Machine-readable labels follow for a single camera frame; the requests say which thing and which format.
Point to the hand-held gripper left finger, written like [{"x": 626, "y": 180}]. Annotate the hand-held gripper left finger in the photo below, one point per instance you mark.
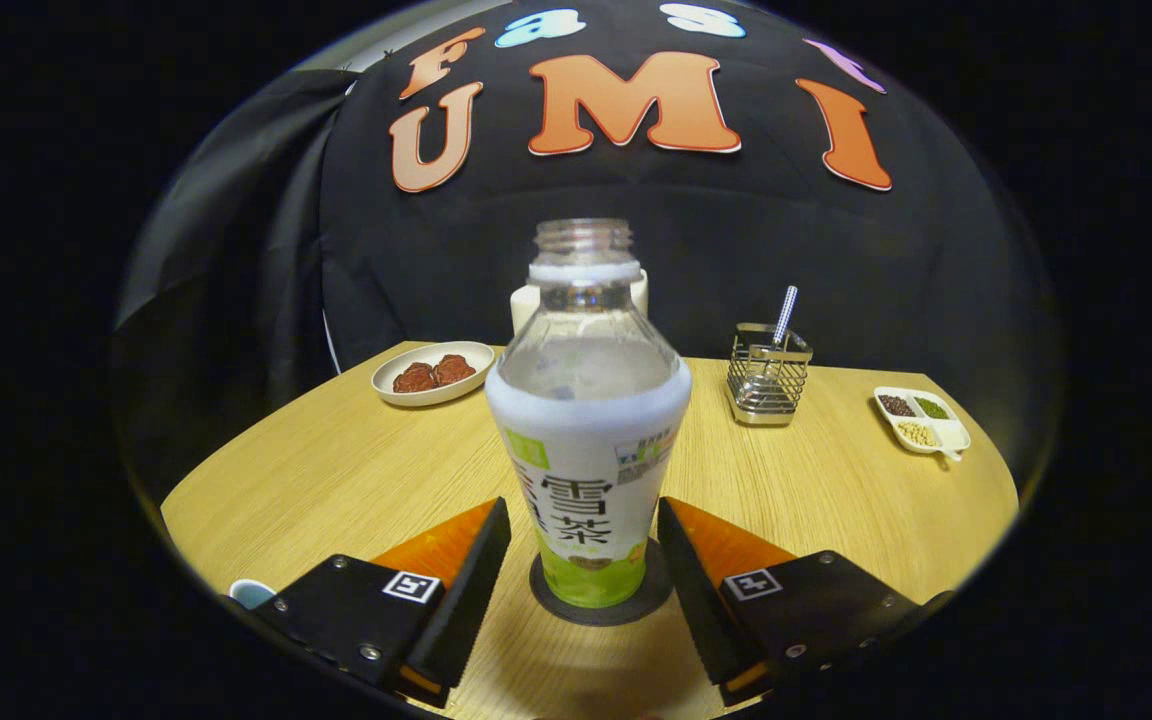
[{"x": 466, "y": 590}]

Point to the white oval plate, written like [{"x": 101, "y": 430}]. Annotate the white oval plate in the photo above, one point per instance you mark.
[{"x": 466, "y": 392}]

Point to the red food piece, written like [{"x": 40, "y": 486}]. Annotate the red food piece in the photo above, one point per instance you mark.
[
  {"x": 414, "y": 378},
  {"x": 454, "y": 369}
]

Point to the dark round coaster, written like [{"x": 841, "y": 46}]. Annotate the dark round coaster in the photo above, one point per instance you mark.
[{"x": 586, "y": 618}]

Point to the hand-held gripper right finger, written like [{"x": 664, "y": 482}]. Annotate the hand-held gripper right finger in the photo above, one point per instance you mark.
[{"x": 701, "y": 600}]

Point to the clear bottle with white label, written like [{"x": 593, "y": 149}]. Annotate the clear bottle with white label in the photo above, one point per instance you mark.
[{"x": 586, "y": 440}]

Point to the striped straw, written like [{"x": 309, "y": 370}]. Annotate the striped straw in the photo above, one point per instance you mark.
[{"x": 786, "y": 312}]

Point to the white cup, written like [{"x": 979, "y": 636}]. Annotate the white cup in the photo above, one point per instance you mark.
[{"x": 251, "y": 593}]

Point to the white divided dish with beans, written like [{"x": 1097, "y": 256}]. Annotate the white divided dish with beans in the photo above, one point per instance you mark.
[{"x": 946, "y": 432}]

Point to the white toaster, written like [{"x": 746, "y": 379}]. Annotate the white toaster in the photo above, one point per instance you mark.
[{"x": 521, "y": 305}]

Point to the wooden table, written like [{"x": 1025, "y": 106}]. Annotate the wooden table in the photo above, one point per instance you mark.
[{"x": 816, "y": 500}]

